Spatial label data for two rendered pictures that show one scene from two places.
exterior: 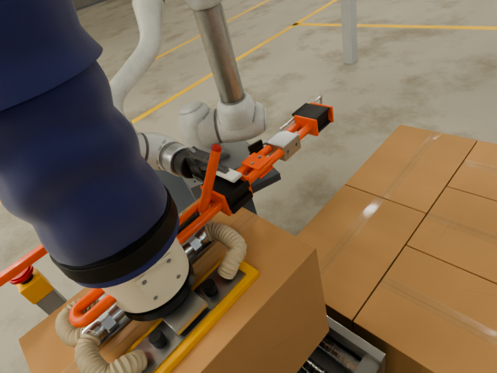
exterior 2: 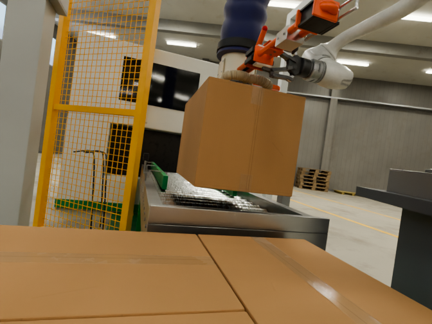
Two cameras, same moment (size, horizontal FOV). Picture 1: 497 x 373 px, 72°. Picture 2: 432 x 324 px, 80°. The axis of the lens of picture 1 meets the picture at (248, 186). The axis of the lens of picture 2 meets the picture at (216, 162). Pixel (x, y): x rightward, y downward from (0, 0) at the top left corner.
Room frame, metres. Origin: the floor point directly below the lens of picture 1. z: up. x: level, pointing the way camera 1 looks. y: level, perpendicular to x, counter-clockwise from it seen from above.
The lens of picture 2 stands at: (0.86, -0.97, 0.79)
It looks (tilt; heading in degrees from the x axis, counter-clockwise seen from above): 1 degrees down; 109
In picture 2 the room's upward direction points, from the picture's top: 8 degrees clockwise
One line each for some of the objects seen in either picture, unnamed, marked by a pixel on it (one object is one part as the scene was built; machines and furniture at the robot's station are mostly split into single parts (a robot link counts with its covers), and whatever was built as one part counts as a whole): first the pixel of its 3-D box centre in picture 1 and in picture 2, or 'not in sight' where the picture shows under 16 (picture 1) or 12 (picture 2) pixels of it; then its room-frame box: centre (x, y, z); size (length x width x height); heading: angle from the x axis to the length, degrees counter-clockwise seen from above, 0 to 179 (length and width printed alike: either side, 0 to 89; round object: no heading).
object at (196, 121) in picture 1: (198, 126); not in sight; (1.39, 0.14, 1.00); 0.18 x 0.16 x 0.22; 76
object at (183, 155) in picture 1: (194, 166); (297, 66); (0.78, 0.13, 1.20); 0.09 x 0.07 x 0.08; 35
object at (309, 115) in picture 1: (313, 118); (315, 15); (0.83, -0.23, 1.20); 0.08 x 0.07 x 0.05; 126
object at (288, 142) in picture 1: (283, 145); (289, 38); (0.76, -0.12, 1.20); 0.07 x 0.07 x 0.04; 36
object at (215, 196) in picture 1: (227, 190); (259, 58); (0.63, 0.05, 1.20); 0.10 x 0.08 x 0.06; 36
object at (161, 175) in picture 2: not in sight; (152, 170); (-0.42, 1.05, 0.60); 1.60 x 0.11 x 0.09; 126
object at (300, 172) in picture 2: not in sight; (312, 179); (1.22, 11.14, 0.45); 1.25 x 0.86 x 0.89; 15
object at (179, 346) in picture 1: (186, 314); not in sight; (0.41, 0.20, 1.10); 0.34 x 0.10 x 0.05; 126
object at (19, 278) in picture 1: (22, 274); not in sight; (0.76, 0.73, 1.02); 0.07 x 0.07 x 0.04
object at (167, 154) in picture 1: (178, 159); (312, 70); (0.84, 0.17, 1.20); 0.09 x 0.06 x 0.09; 125
